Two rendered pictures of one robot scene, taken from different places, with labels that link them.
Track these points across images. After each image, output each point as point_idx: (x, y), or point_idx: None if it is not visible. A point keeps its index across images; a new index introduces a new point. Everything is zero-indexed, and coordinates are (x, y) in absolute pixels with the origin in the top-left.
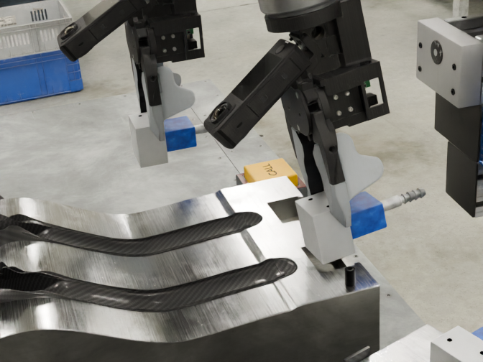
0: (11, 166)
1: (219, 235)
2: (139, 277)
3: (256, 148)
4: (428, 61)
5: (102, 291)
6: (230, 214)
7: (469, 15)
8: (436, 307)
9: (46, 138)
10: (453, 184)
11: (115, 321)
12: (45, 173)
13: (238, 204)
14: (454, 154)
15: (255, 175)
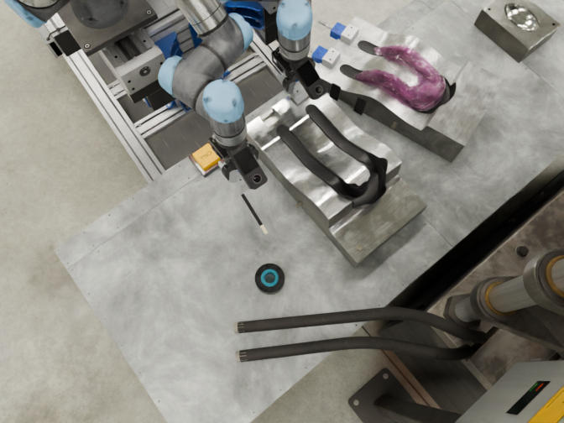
0: (204, 307)
1: (295, 136)
2: (330, 151)
3: (159, 183)
4: (138, 80)
5: (349, 153)
6: (279, 138)
7: (112, 54)
8: (46, 211)
9: (163, 309)
10: (159, 103)
11: (363, 140)
12: (207, 281)
13: (271, 137)
14: (154, 95)
15: (212, 159)
